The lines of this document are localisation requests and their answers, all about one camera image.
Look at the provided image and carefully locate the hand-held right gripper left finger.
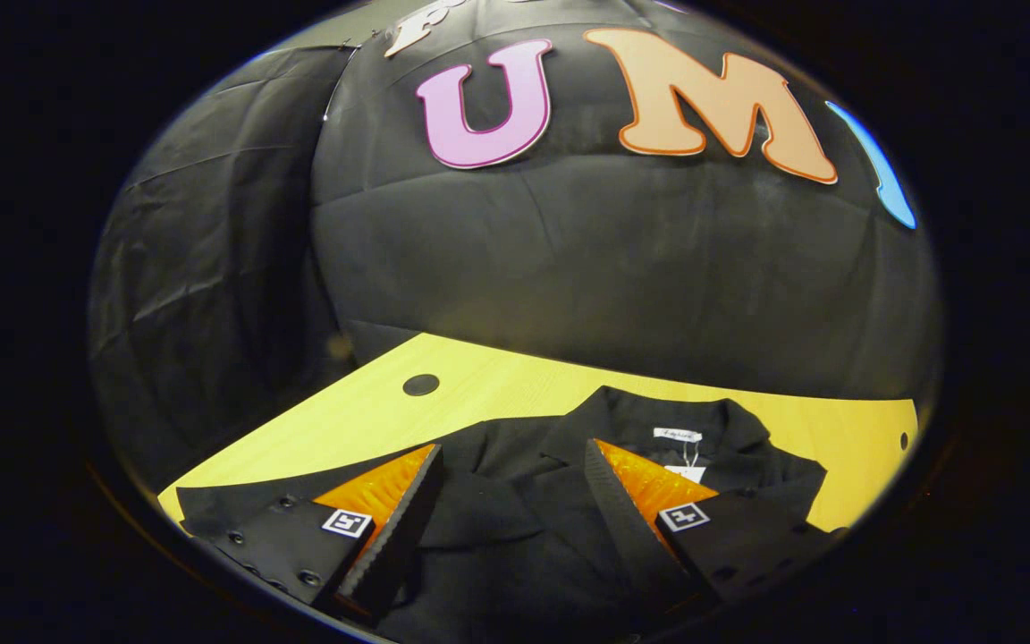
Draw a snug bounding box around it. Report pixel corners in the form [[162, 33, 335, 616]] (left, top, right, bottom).
[[209, 443, 444, 627]]

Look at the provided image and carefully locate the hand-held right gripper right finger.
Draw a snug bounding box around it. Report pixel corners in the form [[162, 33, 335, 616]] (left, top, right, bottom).
[[583, 438, 848, 618]]

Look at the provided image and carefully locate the black jacket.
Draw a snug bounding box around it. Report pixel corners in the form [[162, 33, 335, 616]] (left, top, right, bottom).
[[175, 386, 829, 644]]

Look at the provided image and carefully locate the black backdrop cloth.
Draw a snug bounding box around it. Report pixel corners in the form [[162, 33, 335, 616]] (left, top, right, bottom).
[[90, 0, 941, 488]]

